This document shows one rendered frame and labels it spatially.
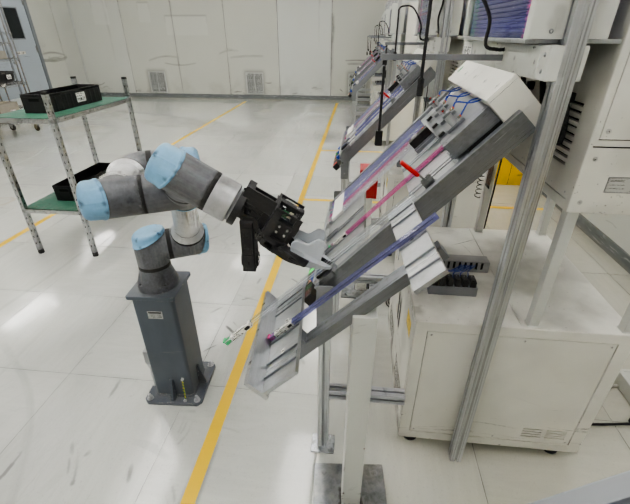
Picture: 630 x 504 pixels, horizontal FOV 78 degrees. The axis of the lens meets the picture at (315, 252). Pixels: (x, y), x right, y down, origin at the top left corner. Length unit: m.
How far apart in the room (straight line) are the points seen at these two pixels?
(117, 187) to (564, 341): 1.28
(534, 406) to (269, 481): 0.96
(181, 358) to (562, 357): 1.38
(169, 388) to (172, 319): 0.39
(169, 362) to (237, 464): 0.49
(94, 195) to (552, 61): 0.93
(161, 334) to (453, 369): 1.10
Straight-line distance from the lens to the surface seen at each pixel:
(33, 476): 1.92
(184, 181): 0.68
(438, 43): 2.42
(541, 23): 1.03
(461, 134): 1.08
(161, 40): 10.83
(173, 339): 1.69
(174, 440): 1.80
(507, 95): 1.06
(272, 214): 0.67
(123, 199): 0.79
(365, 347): 1.00
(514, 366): 1.47
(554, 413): 1.67
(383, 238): 1.10
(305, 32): 9.87
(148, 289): 1.58
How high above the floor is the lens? 1.40
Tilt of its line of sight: 29 degrees down
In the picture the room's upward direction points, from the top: straight up
